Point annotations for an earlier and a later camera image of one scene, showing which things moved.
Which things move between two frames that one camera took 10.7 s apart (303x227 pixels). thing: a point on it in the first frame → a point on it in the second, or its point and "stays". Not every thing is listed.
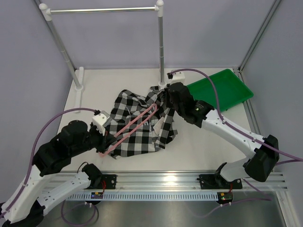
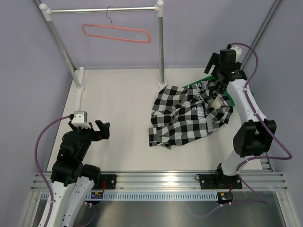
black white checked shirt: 140,125 → 181,115
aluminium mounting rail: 175,181 stays
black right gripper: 168,103 → 214,60
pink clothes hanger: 133,129 → 111,27
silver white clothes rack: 76,73 stays
